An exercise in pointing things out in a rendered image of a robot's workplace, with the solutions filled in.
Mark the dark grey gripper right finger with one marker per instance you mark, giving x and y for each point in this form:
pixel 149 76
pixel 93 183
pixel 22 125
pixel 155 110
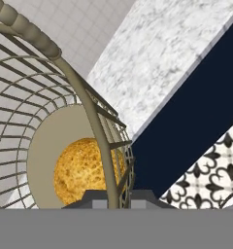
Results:
pixel 144 198

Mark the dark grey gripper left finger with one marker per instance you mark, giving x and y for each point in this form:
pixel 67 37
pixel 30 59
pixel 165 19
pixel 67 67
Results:
pixel 92 198

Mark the round golden bread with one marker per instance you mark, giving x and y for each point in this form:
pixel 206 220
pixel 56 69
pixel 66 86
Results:
pixel 79 168

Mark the dark blue marble-topped counter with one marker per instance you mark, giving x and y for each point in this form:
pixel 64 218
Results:
pixel 186 113

